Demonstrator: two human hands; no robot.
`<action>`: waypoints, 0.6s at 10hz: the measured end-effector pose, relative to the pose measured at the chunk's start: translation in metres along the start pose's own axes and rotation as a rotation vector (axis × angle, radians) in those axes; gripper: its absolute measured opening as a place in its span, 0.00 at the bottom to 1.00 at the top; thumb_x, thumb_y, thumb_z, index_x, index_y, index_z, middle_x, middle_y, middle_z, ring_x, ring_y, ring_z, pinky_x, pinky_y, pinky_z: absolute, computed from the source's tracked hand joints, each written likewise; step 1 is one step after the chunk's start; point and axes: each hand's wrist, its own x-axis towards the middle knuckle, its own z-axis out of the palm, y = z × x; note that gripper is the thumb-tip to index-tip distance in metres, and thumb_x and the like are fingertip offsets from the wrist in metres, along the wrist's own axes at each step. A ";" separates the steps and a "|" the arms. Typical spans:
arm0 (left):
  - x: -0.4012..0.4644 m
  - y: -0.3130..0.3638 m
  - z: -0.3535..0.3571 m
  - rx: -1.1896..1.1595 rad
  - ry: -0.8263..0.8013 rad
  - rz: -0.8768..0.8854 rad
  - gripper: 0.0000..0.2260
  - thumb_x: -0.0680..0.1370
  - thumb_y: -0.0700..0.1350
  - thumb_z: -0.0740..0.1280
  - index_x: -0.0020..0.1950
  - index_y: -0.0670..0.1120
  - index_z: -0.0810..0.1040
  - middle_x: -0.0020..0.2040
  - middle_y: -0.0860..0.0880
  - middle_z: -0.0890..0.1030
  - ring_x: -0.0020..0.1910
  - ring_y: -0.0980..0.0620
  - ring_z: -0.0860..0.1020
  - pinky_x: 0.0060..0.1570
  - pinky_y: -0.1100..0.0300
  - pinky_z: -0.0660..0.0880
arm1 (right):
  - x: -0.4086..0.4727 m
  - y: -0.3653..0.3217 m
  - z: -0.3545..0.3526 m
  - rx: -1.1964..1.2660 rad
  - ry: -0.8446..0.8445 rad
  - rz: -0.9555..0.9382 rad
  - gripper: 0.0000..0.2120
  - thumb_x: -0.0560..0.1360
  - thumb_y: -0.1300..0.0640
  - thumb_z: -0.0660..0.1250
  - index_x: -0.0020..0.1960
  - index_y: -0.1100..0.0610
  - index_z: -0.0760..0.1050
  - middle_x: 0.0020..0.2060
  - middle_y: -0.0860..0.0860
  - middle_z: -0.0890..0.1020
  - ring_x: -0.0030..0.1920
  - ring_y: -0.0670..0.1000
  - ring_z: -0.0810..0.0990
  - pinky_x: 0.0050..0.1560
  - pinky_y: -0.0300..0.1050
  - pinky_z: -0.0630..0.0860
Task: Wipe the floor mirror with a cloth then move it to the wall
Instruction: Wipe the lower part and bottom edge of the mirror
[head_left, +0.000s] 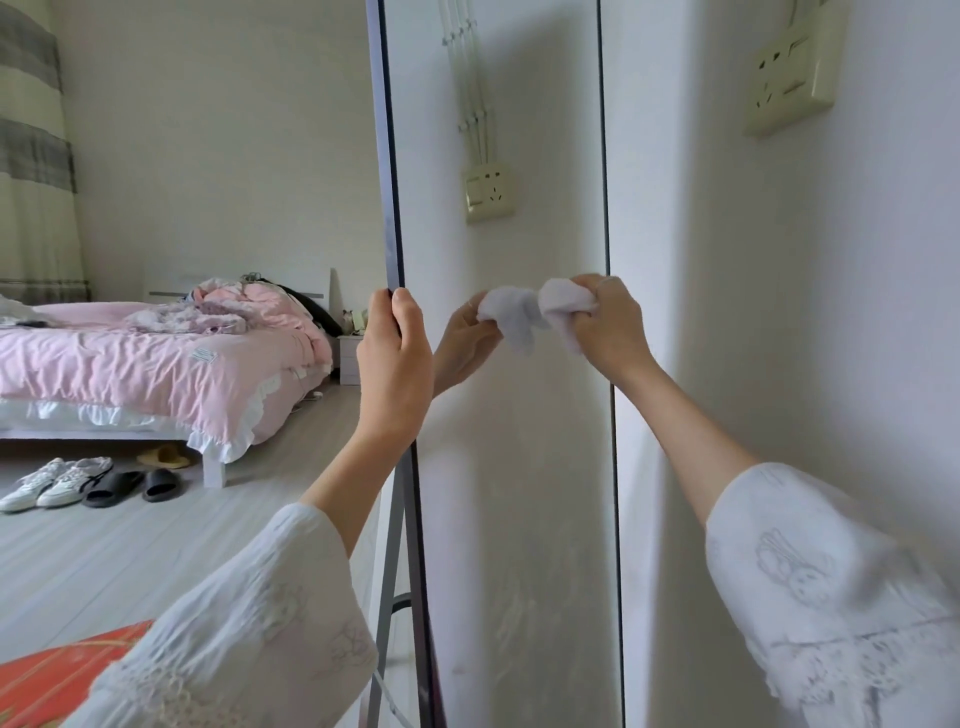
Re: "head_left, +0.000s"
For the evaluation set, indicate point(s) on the person's left hand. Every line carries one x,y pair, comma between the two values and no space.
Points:
394,367

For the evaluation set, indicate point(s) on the person's right hand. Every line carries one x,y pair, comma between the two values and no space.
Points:
619,330

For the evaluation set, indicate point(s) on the white wiping cloth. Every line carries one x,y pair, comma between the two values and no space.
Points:
562,300

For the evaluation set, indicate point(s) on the black-framed mirror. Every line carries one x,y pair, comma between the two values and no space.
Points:
510,487

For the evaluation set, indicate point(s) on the person's left forearm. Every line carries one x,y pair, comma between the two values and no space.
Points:
247,615

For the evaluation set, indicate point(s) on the person's right forearm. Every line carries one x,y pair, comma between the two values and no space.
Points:
810,570

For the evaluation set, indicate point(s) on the white nightstand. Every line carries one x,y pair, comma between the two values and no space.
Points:
349,364

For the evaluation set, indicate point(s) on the black garment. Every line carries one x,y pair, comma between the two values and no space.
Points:
322,315

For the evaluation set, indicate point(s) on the pink padded jacket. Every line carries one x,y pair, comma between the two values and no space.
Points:
255,300

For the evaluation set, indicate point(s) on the purple white fuzzy garment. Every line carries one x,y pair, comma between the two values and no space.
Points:
187,321

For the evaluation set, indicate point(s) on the yellow slippers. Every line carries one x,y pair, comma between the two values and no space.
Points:
165,457

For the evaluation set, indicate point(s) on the black slipper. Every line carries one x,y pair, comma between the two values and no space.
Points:
112,489
161,487

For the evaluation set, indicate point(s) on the white crumpled garment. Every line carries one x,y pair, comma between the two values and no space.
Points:
19,313

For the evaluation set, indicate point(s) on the grey cream striped curtain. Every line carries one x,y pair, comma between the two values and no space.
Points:
34,187

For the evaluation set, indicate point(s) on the red floral plastic stool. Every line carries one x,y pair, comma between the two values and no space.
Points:
52,675

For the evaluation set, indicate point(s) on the beige wall socket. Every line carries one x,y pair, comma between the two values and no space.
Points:
787,75

